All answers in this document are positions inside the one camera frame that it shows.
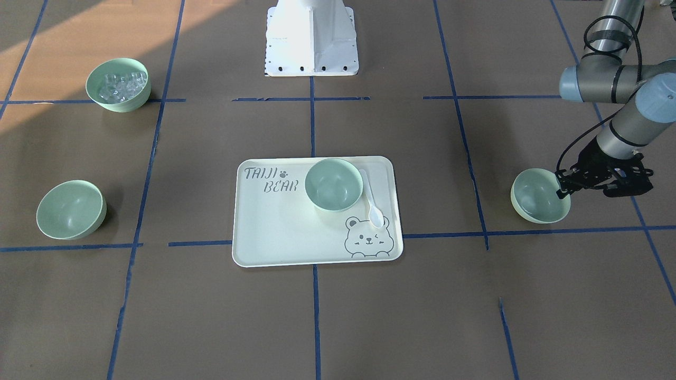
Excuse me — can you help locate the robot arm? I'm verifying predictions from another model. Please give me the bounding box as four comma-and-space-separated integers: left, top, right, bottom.
555, 1, 675, 199

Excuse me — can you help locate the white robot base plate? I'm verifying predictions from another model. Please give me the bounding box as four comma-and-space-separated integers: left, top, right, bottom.
264, 1, 360, 77

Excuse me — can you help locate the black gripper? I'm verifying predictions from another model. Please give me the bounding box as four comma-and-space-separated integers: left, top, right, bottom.
555, 139, 654, 199

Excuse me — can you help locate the white plastic spoon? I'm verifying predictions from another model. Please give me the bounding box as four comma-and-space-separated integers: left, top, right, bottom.
358, 169, 386, 229

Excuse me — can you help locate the cream bear tray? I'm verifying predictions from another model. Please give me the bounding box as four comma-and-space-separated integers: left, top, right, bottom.
232, 156, 403, 267

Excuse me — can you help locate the green bowl with ice cubes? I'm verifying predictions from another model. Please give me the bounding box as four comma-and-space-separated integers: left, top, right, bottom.
85, 58, 152, 113

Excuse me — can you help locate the green bowl on tray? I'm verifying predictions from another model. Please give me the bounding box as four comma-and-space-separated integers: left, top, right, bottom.
304, 158, 364, 212

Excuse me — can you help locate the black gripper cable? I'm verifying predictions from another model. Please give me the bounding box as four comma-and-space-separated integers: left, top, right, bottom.
556, 15, 644, 175

